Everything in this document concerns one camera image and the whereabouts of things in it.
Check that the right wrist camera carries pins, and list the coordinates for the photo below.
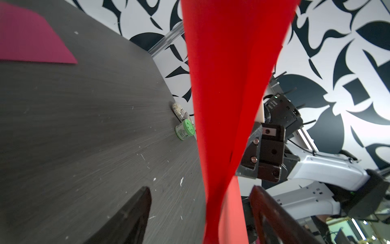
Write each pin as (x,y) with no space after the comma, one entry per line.
(263,114)

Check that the magenta paper sheet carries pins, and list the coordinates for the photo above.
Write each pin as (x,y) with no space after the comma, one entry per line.
(27,37)

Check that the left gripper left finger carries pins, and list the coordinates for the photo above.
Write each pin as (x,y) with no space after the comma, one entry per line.
(129,224)

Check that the green round lid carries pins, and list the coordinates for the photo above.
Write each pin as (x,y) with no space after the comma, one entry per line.
(185,130)

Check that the red square paper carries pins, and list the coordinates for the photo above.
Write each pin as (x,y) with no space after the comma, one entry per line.
(233,47)

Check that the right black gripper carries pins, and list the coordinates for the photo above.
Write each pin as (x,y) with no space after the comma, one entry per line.
(266,157)

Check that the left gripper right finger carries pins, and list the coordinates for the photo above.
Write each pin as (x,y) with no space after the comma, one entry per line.
(266,210)

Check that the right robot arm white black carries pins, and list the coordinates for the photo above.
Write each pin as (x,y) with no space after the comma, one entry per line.
(338,186)

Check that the white grey sneaker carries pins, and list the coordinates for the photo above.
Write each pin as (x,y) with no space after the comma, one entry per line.
(180,112)

